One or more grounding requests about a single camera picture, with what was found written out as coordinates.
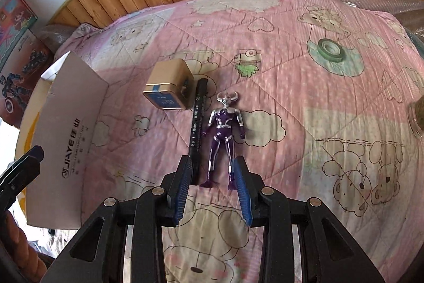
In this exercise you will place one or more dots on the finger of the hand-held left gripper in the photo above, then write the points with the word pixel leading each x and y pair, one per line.
pixel 23 163

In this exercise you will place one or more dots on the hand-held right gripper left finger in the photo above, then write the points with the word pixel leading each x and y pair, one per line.
pixel 184 190

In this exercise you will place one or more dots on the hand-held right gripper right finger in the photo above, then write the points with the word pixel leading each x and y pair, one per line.
pixel 243 193

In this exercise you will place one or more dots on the purple and silver toy figure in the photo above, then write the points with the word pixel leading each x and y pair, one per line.
pixel 223 124

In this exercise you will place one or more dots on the black marker pen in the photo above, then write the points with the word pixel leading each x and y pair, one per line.
pixel 198 114

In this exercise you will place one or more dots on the person's left hand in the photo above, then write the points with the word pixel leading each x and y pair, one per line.
pixel 23 243

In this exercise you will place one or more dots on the robot toy box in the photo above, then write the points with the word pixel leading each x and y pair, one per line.
pixel 23 80

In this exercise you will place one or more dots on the pink bear printed blanket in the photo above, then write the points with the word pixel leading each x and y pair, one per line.
pixel 331 170

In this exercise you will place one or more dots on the gold square tin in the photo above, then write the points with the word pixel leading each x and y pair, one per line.
pixel 169 77

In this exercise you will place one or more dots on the bubble wrap sheet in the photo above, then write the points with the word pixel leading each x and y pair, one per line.
pixel 56 37
pixel 397 4

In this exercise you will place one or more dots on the colourful doll toy box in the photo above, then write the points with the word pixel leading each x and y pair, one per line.
pixel 16 17

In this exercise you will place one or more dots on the green tape roll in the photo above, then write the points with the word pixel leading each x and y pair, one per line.
pixel 320 47

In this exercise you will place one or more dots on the glass jar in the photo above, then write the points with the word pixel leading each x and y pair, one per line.
pixel 418 120

